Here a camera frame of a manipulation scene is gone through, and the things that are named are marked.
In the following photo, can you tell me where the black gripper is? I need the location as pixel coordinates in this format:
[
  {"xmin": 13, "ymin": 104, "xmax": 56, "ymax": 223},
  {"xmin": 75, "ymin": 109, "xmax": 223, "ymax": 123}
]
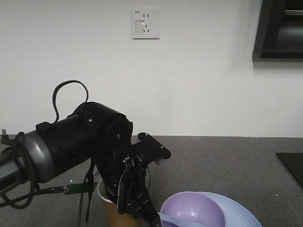
[{"xmin": 92, "ymin": 148, "xmax": 160, "ymax": 227}]

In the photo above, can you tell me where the brown paper cup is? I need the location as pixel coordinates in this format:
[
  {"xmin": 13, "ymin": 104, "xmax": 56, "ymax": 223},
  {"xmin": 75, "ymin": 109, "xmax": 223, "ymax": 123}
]
[{"xmin": 97, "ymin": 180, "xmax": 142, "ymax": 227}]

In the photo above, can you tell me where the light blue plastic spoon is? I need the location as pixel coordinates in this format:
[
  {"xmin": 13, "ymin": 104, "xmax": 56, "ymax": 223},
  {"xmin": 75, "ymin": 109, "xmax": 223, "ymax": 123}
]
[{"xmin": 158, "ymin": 212, "xmax": 203, "ymax": 227}]

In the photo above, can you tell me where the purple plastic bowl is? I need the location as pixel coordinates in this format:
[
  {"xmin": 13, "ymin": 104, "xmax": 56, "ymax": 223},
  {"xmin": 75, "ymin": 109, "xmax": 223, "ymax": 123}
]
[{"xmin": 160, "ymin": 192, "xmax": 226, "ymax": 227}]

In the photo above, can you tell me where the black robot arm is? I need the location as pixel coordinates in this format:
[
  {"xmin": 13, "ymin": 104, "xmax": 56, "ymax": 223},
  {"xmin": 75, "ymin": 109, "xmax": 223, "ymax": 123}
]
[{"xmin": 0, "ymin": 102, "xmax": 171, "ymax": 227}]

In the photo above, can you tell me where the light blue plastic plate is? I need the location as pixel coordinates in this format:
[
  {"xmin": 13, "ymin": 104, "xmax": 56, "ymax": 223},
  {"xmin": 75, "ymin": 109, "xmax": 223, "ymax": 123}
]
[{"xmin": 198, "ymin": 192, "xmax": 262, "ymax": 227}]

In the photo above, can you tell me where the green circuit board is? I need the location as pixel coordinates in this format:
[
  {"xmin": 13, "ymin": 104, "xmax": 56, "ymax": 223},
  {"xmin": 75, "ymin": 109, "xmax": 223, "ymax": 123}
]
[{"xmin": 64, "ymin": 183, "xmax": 89, "ymax": 195}]

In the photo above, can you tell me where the black induction cooktop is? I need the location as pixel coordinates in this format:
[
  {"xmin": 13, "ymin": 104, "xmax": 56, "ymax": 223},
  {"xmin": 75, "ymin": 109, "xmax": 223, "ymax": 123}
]
[{"xmin": 276, "ymin": 152, "xmax": 303, "ymax": 188}]

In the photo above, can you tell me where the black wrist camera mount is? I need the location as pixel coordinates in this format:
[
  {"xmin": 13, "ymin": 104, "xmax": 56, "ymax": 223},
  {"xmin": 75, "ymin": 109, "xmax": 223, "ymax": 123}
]
[{"xmin": 132, "ymin": 132, "xmax": 171, "ymax": 166}]

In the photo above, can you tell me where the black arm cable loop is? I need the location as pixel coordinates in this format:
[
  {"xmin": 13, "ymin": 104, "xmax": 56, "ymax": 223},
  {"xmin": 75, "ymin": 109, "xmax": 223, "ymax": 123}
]
[{"xmin": 35, "ymin": 79, "xmax": 89, "ymax": 131}]

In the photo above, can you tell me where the white wall power socket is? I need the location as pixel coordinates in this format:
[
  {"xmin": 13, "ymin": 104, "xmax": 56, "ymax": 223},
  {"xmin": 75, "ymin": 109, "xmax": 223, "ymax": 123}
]
[{"xmin": 131, "ymin": 8, "xmax": 160, "ymax": 39}]

